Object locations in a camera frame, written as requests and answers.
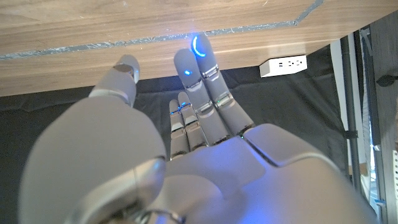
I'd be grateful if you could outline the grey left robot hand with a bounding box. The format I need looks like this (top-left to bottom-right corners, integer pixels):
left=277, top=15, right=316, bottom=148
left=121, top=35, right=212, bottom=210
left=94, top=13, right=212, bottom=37
left=18, top=32, right=379, bottom=224

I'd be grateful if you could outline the black backdrop cloth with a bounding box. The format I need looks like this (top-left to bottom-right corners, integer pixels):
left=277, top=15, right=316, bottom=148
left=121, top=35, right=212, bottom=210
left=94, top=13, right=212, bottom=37
left=0, top=46, right=349, bottom=224

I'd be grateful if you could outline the white power strip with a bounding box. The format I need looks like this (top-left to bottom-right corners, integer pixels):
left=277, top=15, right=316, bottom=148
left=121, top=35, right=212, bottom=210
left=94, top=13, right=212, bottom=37
left=259, top=55, right=308, bottom=78

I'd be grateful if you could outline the black backdrop stand pole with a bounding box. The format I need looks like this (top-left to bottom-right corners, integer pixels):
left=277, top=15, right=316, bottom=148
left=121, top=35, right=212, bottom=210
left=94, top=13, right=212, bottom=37
left=340, top=35, right=363, bottom=194

